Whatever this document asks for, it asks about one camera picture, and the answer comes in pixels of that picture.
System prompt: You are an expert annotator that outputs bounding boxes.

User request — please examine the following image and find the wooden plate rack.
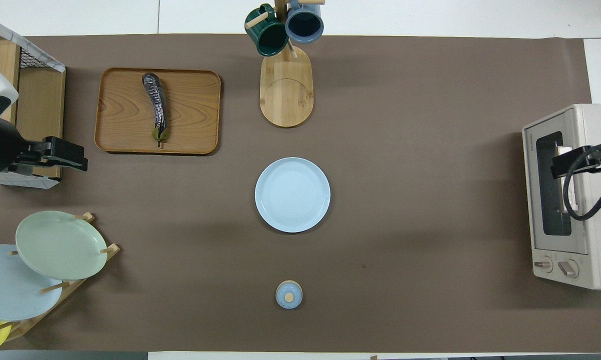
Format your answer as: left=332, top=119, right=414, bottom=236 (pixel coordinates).
left=0, top=212, right=121, bottom=343

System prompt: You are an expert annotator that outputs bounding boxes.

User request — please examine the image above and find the dark green mug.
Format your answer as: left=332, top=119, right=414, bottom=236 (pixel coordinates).
left=244, top=4, right=290, bottom=57

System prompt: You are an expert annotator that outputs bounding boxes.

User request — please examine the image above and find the wooden serving tray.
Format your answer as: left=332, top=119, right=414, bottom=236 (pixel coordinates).
left=94, top=67, right=222, bottom=156

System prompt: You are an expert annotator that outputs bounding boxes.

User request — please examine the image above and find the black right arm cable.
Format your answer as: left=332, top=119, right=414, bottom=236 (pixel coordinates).
left=563, top=142, right=601, bottom=221

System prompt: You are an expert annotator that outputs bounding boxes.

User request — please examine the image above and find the white checkered cloth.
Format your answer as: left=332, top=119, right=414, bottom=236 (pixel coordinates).
left=0, top=11, right=66, bottom=190

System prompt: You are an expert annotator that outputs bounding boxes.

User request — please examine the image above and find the brown table mat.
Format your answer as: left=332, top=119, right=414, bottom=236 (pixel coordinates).
left=0, top=34, right=601, bottom=353

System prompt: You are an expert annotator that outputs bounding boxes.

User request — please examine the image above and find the black wire basket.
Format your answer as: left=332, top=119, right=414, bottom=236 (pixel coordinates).
left=0, top=22, right=37, bottom=70

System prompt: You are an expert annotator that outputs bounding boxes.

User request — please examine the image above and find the beige toaster oven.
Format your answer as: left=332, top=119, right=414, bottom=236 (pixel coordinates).
left=522, top=103, right=601, bottom=290

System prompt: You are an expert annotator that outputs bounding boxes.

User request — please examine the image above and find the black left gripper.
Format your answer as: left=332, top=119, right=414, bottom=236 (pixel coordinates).
left=10, top=136, right=89, bottom=176

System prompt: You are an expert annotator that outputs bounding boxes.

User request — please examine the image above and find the pale green racked plate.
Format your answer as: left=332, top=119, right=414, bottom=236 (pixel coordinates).
left=15, top=210, right=108, bottom=281

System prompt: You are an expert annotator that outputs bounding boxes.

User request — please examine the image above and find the light blue racked plate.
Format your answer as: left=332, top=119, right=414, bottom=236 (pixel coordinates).
left=0, top=244, right=64, bottom=322

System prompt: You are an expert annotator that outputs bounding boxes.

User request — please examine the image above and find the wooden step shelf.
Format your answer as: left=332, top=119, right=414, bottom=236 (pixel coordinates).
left=0, top=37, right=66, bottom=181

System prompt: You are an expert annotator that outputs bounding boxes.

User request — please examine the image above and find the blue mug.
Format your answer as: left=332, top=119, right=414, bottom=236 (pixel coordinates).
left=285, top=0, right=325, bottom=44

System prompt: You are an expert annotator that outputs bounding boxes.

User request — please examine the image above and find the wooden mug tree stand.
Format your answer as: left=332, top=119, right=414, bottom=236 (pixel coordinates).
left=244, top=0, right=326, bottom=128

